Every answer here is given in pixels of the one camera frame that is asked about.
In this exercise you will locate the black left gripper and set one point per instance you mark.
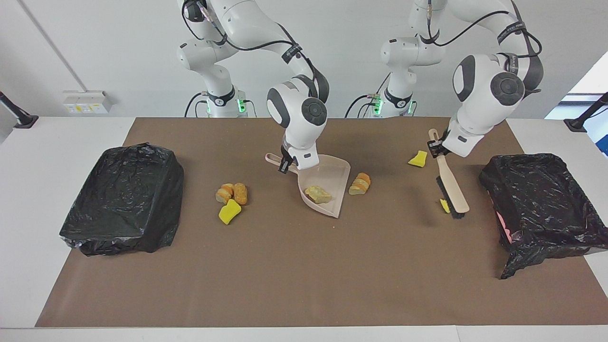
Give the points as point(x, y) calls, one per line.
point(445, 145)

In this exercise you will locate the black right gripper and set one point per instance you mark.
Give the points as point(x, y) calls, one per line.
point(288, 156)

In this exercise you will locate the yellow wedge sponge piece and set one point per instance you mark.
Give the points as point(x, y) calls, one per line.
point(418, 159)

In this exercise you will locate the beige brush with black bristles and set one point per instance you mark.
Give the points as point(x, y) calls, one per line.
point(451, 183)

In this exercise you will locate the pale croissant bread piece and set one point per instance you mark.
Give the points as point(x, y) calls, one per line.
point(318, 194)

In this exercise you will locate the beige plastic dustpan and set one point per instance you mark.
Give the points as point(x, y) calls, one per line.
point(332, 175)

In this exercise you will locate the yellow notched sponge piece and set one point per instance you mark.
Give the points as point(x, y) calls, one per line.
point(444, 205)

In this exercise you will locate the orange striped croissant bread piece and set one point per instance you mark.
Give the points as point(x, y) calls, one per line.
point(359, 184)

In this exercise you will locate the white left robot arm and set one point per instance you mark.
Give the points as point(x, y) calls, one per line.
point(479, 104)

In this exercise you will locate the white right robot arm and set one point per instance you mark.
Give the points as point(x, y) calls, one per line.
point(304, 128)

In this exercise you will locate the pink plastic bin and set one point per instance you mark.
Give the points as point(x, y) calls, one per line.
point(502, 228)

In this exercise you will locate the black plastic trash bag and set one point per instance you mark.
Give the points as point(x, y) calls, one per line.
point(541, 199)
point(123, 199)

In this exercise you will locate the brown breaded nugget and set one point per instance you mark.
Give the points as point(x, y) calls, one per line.
point(240, 194)

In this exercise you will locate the small striped bread roll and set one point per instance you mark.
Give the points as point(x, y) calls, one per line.
point(223, 194)

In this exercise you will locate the yellow curved sponge piece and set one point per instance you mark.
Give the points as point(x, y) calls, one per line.
point(229, 213)

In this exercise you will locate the brown table mat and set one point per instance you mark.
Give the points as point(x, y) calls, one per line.
point(304, 294)

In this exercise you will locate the white wall socket box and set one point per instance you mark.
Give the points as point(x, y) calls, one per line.
point(88, 102)

